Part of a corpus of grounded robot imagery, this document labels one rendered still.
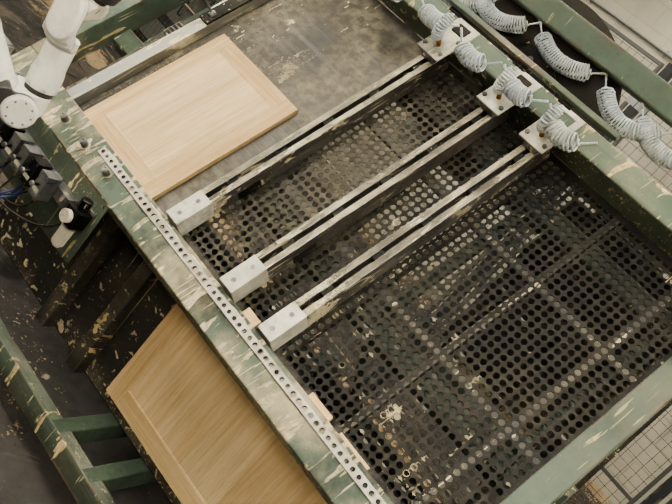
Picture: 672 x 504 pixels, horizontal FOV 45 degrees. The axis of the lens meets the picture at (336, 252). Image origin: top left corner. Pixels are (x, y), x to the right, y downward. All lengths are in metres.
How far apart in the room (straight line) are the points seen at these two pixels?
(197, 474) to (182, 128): 1.10
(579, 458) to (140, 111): 1.72
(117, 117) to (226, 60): 0.42
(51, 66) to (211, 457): 1.31
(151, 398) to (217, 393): 0.26
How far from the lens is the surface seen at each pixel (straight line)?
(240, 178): 2.51
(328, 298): 2.28
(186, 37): 2.97
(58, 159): 2.76
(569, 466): 2.20
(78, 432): 2.80
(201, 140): 2.69
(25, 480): 2.81
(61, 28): 1.82
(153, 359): 2.74
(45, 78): 1.88
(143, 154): 2.70
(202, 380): 2.62
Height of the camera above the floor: 1.81
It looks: 16 degrees down
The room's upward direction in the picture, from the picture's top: 41 degrees clockwise
